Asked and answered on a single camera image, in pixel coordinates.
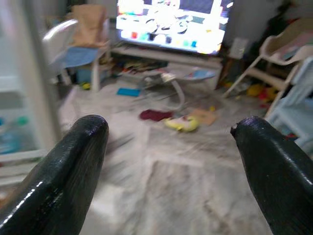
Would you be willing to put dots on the light blue plastic stool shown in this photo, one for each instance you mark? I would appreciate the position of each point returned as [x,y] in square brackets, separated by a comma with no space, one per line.
[293,105]

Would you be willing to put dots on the brown paper bag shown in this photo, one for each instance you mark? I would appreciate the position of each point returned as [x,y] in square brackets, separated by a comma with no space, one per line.
[90,25]

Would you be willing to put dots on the large flat television screen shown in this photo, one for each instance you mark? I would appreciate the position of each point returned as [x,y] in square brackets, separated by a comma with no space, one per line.
[171,23]

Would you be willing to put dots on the yellow green soft toy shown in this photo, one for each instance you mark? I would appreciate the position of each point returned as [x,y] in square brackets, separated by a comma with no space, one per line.
[182,123]

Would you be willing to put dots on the blue flat mat piece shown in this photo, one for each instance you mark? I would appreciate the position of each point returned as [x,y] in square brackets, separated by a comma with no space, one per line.
[128,92]

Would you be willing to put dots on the white chair with blue seat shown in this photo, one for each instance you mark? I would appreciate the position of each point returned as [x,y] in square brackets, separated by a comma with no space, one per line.
[73,56]

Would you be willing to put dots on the green capped plastic bottle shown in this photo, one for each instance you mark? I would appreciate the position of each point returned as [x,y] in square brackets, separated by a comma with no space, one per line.
[14,134]

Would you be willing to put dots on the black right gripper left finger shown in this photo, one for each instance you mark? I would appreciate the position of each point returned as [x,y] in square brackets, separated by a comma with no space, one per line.
[61,176]

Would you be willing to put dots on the cream plastic lounge chair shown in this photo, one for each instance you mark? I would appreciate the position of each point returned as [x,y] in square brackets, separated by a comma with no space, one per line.
[276,63]

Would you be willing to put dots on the dark red cloth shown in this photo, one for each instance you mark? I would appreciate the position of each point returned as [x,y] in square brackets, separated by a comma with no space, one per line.
[155,115]

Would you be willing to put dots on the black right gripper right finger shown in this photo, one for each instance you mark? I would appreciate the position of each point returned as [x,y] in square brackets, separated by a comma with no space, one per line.
[276,171]

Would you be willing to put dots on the white baby bouncer seat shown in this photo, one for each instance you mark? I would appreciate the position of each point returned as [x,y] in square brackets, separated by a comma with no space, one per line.
[171,83]

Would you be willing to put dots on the white wall socket box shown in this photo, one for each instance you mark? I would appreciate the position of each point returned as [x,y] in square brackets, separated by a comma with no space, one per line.
[238,48]

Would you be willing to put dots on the yellow and red toy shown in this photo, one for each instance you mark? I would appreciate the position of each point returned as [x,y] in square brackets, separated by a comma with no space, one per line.
[262,93]

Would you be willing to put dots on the white television stand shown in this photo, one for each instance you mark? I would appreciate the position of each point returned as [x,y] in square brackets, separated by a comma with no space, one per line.
[168,63]

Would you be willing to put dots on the white fridge door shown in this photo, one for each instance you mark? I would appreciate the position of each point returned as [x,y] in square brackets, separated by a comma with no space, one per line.
[22,80]

